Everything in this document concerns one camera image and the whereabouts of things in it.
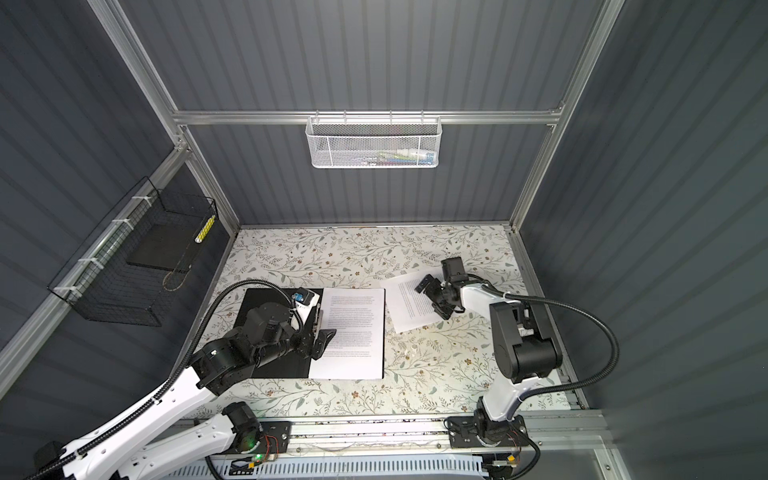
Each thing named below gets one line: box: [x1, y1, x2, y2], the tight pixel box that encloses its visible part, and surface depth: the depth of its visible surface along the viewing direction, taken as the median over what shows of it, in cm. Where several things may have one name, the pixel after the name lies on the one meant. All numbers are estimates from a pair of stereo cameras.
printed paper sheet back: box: [309, 288, 385, 380], surface depth 91 cm
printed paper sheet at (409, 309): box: [380, 274, 442, 334], surface depth 99 cm
